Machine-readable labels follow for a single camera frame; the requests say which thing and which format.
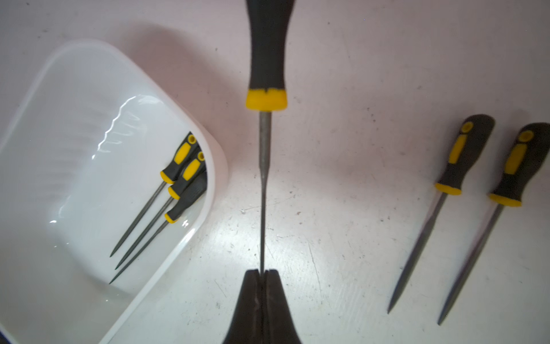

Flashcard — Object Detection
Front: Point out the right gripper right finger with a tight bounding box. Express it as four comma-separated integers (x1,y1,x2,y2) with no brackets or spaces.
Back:
263,269,302,344

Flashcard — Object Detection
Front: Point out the white plastic storage tray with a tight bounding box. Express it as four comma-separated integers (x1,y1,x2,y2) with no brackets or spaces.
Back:
1,40,229,343

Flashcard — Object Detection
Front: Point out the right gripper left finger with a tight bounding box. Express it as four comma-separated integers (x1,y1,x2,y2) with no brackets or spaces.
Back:
223,269,262,344

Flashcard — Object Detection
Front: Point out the black yellow file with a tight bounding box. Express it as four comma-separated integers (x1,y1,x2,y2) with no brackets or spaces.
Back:
116,149,206,269
110,171,208,285
110,132,198,257
387,114,496,312
438,123,549,325
246,1,295,275

